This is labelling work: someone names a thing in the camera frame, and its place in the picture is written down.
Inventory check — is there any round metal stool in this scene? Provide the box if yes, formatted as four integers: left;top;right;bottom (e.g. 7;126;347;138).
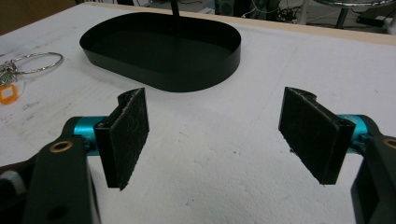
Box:
314;0;396;30

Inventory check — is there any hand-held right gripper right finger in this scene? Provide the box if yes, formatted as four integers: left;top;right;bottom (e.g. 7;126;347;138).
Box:
277;86;374;186

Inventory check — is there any metal key ring with keys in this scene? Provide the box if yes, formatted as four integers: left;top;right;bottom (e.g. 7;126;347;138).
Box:
0;51;64;87

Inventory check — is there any orange square key tag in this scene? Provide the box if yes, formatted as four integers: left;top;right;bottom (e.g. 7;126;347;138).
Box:
0;83;20;105

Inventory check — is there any tangle of cables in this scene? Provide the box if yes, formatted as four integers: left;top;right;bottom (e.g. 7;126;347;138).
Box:
242;0;302;23

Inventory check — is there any dark equipment box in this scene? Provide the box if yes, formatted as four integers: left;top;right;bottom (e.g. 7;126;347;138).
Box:
214;0;236;17

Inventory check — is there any black oval tray with post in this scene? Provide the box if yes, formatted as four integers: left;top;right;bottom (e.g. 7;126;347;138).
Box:
78;0;242;93

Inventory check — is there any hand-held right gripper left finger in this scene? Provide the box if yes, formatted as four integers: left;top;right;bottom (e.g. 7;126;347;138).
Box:
73;87;150;191

